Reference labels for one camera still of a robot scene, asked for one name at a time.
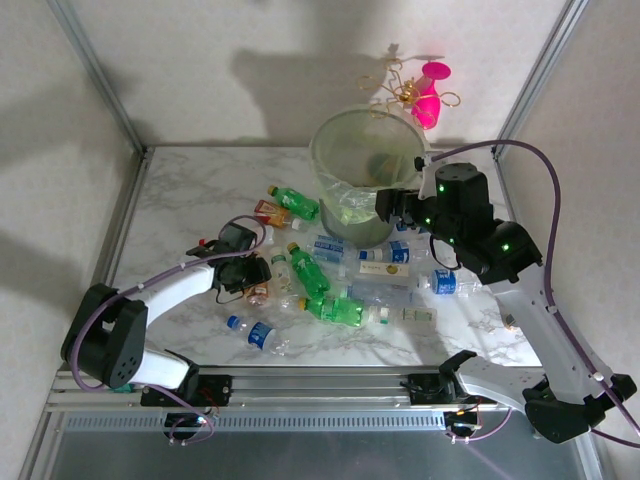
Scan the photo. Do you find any aluminium mounting rail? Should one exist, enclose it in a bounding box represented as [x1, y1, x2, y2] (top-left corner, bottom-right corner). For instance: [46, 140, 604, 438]
[44, 364, 549, 414]

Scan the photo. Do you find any clear bottle yellow fruit label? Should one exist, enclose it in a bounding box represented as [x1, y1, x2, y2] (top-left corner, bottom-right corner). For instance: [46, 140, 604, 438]
[337, 258, 426, 281]

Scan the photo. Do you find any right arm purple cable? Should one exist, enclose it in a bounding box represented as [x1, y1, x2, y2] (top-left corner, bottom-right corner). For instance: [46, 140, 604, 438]
[429, 139, 640, 449]

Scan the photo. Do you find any clear bottle flower label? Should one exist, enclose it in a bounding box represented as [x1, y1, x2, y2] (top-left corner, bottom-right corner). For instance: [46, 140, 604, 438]
[269, 245, 301, 311]

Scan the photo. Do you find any crushed clear plastic bottle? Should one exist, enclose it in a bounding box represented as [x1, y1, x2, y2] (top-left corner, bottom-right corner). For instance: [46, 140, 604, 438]
[339, 282, 416, 307]

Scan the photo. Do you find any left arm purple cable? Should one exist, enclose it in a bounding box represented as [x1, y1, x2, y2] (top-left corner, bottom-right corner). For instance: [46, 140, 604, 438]
[62, 214, 269, 446]

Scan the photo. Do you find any clear bottle blue cap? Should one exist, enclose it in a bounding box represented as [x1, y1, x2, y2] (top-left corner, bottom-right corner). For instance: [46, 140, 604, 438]
[394, 219, 431, 236]

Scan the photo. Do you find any pink plastic goblet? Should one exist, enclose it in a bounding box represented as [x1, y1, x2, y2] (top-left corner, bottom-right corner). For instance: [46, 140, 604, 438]
[410, 60, 451, 131]

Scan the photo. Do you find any aluminium frame post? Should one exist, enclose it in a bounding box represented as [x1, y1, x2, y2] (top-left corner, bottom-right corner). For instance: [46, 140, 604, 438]
[492, 0, 589, 156]
[47, 0, 151, 156]

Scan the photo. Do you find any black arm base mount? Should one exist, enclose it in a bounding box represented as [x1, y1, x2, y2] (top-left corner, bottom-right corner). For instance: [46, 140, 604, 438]
[402, 372, 499, 406]
[140, 374, 234, 407]

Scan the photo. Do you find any gold wire stand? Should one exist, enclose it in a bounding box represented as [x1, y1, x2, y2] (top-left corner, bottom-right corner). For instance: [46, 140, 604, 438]
[358, 43, 461, 119]

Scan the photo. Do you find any small black control board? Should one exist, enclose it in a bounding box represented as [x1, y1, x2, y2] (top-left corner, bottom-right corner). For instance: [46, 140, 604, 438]
[443, 408, 484, 436]
[163, 412, 214, 436]

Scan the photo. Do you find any slotted grey cable duct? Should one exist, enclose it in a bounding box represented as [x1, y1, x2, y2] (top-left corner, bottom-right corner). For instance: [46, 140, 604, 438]
[62, 412, 447, 432]

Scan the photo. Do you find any clear bottle green white label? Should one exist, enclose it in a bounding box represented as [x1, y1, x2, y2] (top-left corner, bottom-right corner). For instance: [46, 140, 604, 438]
[367, 304, 437, 329]

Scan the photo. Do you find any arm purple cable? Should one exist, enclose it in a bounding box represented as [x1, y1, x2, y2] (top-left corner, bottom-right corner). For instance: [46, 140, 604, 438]
[429, 139, 640, 449]
[62, 214, 269, 446]

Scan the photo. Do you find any grey metal shelf plate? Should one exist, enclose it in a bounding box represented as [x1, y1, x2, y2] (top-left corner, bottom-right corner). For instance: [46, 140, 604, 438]
[19, 412, 606, 480]

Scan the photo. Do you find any translucent bin with green liner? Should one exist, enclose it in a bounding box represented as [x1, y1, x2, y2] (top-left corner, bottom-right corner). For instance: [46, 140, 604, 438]
[308, 103, 431, 249]

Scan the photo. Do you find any green plastic bottle yellow cap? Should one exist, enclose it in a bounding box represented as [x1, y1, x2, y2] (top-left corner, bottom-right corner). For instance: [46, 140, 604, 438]
[286, 241, 332, 301]
[266, 184, 321, 221]
[298, 295, 366, 329]

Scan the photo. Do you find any clear bottle blue label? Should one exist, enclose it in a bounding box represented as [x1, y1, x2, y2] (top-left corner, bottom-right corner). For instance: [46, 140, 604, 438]
[417, 268, 485, 300]
[357, 239, 434, 264]
[304, 233, 359, 264]
[225, 313, 291, 357]

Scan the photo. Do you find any orange bottle red label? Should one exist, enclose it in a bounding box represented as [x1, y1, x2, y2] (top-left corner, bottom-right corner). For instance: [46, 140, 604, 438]
[253, 198, 291, 229]

